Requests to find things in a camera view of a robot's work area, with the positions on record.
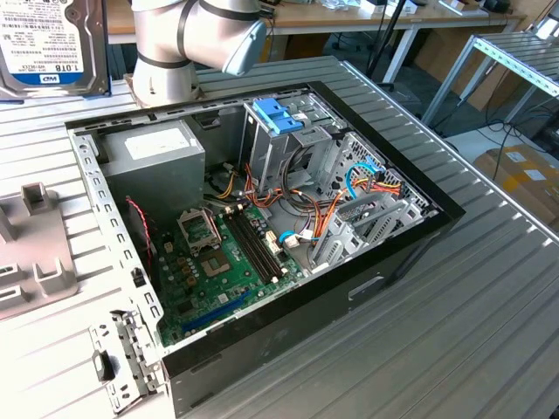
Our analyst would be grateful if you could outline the blue data wire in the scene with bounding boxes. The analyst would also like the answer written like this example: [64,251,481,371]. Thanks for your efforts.
[343,160,377,201]

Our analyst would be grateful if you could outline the orange disk power wire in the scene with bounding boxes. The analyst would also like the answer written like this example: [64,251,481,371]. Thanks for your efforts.
[307,170,404,267]

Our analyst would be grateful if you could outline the hard disk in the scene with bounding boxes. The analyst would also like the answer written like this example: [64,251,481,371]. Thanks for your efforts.
[0,0,114,105]

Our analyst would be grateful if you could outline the grey metal disk bay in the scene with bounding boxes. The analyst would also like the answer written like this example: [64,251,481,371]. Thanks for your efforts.
[310,190,438,274]

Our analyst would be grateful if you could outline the white board connector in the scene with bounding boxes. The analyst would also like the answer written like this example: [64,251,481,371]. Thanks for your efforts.
[264,230,281,258]

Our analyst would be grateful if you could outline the black RAM slot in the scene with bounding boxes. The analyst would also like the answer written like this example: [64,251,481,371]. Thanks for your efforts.
[230,210,278,282]
[224,212,274,285]
[234,209,281,278]
[238,207,286,276]

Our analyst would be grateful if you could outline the metal optical drive cage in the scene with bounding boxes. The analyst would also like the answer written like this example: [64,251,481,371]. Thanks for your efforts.
[238,92,347,198]

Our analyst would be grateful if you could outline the green motherboard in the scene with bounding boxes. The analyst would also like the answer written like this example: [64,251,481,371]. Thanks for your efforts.
[155,201,307,349]

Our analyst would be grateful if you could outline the CPU socket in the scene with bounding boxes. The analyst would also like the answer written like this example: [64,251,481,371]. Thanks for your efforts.
[198,248,233,281]

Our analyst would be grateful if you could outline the blue drive cage latch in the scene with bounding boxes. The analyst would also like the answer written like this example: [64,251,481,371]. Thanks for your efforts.
[252,98,304,137]

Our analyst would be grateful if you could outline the metal socket cover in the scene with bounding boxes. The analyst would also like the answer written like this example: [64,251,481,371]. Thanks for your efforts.
[176,207,223,258]

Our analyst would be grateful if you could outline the blue expansion slot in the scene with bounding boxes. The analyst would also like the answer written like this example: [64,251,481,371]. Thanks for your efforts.
[180,289,254,336]

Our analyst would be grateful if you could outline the open black PC case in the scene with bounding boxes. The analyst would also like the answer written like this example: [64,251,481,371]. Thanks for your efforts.
[64,80,466,419]

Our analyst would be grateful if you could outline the grey power supply unit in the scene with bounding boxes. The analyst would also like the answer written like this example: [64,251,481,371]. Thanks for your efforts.
[100,118,207,228]

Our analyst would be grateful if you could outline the black tripod stand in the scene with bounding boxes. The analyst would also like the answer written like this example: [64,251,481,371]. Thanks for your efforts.
[365,0,405,92]

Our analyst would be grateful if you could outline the wooden desk white legs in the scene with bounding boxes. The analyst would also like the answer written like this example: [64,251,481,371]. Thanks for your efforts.
[107,0,529,86]

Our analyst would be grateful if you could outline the grey parts rack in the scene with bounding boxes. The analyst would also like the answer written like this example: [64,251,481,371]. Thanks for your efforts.
[0,182,83,325]

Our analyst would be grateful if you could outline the cardboard box with labels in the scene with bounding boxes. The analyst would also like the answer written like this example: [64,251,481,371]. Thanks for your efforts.
[473,145,559,228]

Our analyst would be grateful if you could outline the orange black wire bundle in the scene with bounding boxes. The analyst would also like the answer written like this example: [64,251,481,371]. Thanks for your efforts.
[243,163,342,219]

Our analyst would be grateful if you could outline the short blue wire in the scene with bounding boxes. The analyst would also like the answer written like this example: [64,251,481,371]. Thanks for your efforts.
[278,230,302,251]

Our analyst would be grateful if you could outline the yellow black power wires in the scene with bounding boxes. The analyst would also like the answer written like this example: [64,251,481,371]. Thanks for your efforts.
[208,169,240,201]

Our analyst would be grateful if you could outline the aluminium slat shelf frame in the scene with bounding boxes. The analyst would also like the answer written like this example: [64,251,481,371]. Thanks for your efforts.
[421,32,559,128]

